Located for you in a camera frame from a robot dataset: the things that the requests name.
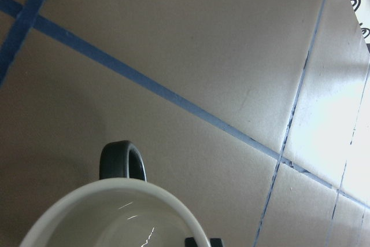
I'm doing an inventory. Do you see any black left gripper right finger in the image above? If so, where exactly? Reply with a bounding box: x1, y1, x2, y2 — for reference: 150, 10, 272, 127
209, 238, 223, 247

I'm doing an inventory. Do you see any brown paper table cover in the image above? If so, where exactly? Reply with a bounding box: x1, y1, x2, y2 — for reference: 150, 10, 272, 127
1, 0, 369, 246

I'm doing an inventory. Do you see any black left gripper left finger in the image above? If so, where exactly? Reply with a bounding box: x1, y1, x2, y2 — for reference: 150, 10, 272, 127
184, 237, 198, 247

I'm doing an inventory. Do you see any white mug with black handle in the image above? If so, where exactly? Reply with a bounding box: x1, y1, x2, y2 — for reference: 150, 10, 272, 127
21, 141, 210, 246

